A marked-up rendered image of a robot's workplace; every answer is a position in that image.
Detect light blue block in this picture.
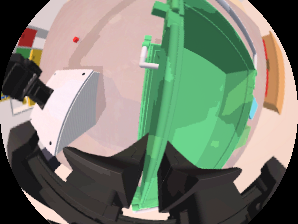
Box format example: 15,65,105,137
249,97,258,120

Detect small red block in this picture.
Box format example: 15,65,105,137
73,36,78,43

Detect green rectangular block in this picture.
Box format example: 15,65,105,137
234,124,251,151

